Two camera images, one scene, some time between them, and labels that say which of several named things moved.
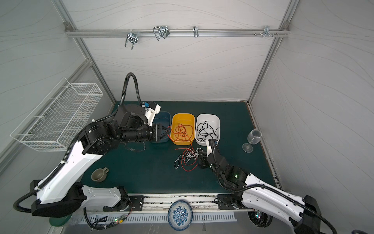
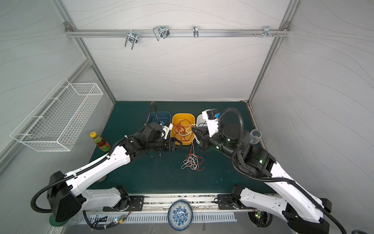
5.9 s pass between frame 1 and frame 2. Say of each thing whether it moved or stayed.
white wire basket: stayed
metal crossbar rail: stayed
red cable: moved
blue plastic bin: stayed
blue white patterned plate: stayed
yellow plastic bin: stayed
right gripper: moved
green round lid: stayed
